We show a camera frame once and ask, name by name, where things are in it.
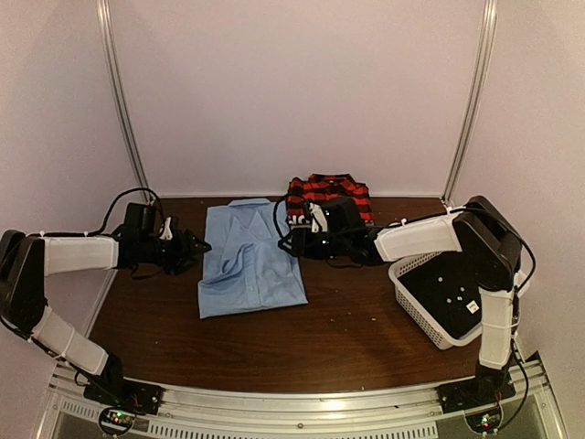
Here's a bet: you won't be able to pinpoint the aluminium front rail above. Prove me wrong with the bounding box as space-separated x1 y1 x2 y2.
32 360 569 438

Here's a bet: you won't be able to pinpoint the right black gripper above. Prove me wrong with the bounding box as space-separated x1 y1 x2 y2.
280 227 351 260

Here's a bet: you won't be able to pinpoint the left black cable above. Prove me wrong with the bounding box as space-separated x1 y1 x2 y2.
27 187 164 239

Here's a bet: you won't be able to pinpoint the right circuit board with leds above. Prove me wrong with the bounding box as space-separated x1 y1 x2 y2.
465 408 503 434

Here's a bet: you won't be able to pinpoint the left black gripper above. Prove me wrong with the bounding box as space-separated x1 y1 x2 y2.
139 230 211 277

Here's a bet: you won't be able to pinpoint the circuit board with leds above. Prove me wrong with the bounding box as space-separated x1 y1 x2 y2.
465 408 503 434
98 407 137 435

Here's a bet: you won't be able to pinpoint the black shirt in basket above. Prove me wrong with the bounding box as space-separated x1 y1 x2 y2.
394 252 481 349

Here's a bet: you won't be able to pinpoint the black folded shirt white letters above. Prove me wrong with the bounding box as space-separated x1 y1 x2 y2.
287 214 313 228

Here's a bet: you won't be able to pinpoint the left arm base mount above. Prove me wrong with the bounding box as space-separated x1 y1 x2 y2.
83 379 163 415

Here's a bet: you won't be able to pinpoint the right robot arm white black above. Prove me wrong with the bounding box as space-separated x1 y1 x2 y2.
279 196 529 404

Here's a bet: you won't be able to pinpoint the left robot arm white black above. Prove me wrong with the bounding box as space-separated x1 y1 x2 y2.
1 202 211 406

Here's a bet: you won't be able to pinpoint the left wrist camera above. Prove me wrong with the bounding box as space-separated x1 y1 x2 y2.
159 216 177 241

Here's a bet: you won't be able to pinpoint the left circuit board with leds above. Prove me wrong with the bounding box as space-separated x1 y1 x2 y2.
98 407 137 435

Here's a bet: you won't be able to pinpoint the light blue long sleeve shirt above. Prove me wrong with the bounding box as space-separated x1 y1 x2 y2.
197 198 308 319

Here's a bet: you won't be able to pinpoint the white plastic basket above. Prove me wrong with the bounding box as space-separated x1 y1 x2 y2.
388 253 527 351

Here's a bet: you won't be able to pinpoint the red black plaid folded shirt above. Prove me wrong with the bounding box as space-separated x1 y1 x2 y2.
286 174 375 225

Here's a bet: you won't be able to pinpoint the right black cable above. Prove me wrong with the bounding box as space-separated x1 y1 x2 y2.
272 196 312 252

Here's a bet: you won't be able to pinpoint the left aluminium frame post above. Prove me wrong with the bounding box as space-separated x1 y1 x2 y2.
95 0 150 188

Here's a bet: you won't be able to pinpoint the aluminium frame post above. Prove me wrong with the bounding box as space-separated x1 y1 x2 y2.
441 0 498 205
95 0 150 188

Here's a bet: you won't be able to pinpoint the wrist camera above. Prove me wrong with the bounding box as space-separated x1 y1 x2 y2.
159 216 177 241
303 201 329 233

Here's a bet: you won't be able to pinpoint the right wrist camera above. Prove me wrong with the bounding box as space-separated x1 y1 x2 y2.
303 201 329 233

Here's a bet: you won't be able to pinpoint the right aluminium frame post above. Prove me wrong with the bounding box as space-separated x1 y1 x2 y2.
441 0 498 205

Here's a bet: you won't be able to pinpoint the black cable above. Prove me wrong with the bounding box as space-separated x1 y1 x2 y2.
272 196 312 252
27 187 164 239

